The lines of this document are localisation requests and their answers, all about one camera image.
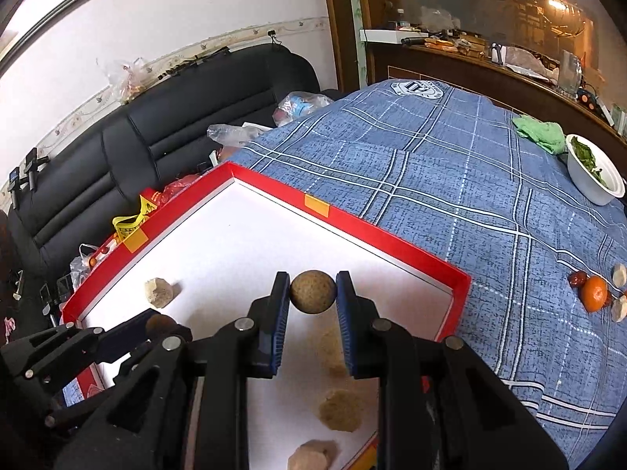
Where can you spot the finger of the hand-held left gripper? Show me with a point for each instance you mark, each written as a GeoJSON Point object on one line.
{"type": "Point", "coordinates": [63, 413]}
{"type": "Point", "coordinates": [117, 342]}

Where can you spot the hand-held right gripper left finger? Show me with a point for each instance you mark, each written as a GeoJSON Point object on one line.
{"type": "Point", "coordinates": [278, 325]}

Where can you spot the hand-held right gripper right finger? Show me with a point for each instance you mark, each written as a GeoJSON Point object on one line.
{"type": "Point", "coordinates": [345, 328]}

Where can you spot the brown longan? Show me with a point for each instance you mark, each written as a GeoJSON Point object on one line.
{"type": "Point", "coordinates": [160, 325]}
{"type": "Point", "coordinates": [312, 291]}

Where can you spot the red shallow box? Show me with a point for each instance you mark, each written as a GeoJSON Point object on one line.
{"type": "Point", "coordinates": [245, 254]}

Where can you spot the yellow mesh bag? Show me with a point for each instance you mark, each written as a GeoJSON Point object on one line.
{"type": "Point", "coordinates": [128, 223]}

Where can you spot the red plastic bag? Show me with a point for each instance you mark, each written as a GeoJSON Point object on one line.
{"type": "Point", "coordinates": [174, 188]}

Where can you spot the blue plaid tablecloth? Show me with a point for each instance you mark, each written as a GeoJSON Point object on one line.
{"type": "Point", "coordinates": [441, 181]}

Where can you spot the black phone holder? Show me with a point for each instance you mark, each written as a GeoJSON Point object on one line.
{"type": "Point", "coordinates": [33, 164]}
{"type": "Point", "coordinates": [14, 182]}

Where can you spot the crumpled clear plastic bag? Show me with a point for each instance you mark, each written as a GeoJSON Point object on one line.
{"type": "Point", "coordinates": [237, 133]}

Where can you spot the blue and white plastic bag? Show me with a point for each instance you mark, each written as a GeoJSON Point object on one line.
{"type": "Point", "coordinates": [299, 105]}

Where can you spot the black leather sofa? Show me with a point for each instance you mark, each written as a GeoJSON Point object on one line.
{"type": "Point", "coordinates": [171, 122]}

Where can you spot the orange tangerine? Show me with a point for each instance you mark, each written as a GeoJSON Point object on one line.
{"type": "Point", "coordinates": [595, 294]}

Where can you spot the clear bag with snacks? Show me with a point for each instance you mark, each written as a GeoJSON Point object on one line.
{"type": "Point", "coordinates": [126, 78]}

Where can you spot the green cloth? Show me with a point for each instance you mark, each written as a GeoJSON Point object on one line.
{"type": "Point", "coordinates": [539, 132]}

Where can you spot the white bowl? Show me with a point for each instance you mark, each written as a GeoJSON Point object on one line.
{"type": "Point", "coordinates": [600, 188]}

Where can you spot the white flat box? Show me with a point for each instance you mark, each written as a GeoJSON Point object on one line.
{"type": "Point", "coordinates": [387, 35]}

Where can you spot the green leafy vegetables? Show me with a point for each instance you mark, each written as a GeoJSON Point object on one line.
{"type": "Point", "coordinates": [588, 156]}

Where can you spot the orange packet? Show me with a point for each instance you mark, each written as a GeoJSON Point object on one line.
{"type": "Point", "coordinates": [441, 44]}

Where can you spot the clear plastic bag on counter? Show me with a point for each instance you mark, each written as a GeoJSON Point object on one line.
{"type": "Point", "coordinates": [526, 61]}

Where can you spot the clear glass pitcher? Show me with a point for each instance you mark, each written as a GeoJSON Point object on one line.
{"type": "Point", "coordinates": [570, 73]}

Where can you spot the framed picture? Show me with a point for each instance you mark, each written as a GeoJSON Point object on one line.
{"type": "Point", "coordinates": [49, 5]}

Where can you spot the black wall plug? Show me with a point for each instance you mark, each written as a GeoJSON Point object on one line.
{"type": "Point", "coordinates": [271, 33]}

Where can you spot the wooden partition frame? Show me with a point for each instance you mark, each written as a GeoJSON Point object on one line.
{"type": "Point", "coordinates": [338, 19]}

